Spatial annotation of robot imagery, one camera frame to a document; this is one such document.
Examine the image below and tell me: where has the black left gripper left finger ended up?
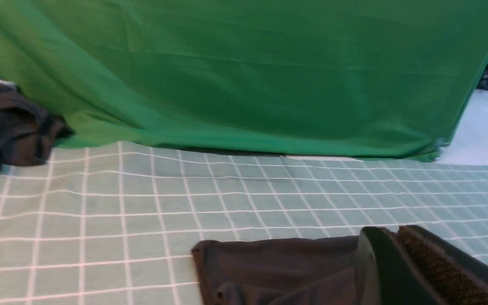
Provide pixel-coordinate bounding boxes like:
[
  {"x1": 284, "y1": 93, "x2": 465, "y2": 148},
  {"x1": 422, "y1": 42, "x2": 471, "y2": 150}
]
[{"x1": 356, "y1": 227, "x2": 444, "y2": 305}]

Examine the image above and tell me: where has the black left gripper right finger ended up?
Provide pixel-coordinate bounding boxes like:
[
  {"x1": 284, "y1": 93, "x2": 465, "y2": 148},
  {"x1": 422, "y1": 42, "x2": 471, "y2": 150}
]
[{"x1": 398, "y1": 225, "x2": 488, "y2": 305}]

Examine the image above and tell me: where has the crumpled dark gray shirt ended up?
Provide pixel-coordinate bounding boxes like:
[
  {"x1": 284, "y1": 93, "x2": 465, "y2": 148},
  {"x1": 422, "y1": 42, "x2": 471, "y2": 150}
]
[{"x1": 0, "y1": 83, "x2": 74, "y2": 172}]

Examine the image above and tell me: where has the green backdrop cloth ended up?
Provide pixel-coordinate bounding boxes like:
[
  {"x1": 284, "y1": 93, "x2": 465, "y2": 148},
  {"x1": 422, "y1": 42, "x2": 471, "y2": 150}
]
[{"x1": 0, "y1": 0, "x2": 488, "y2": 161}]

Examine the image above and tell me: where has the green gridded cutting mat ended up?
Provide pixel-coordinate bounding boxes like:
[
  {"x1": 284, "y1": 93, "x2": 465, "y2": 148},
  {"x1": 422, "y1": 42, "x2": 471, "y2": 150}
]
[{"x1": 0, "y1": 141, "x2": 488, "y2": 305}]

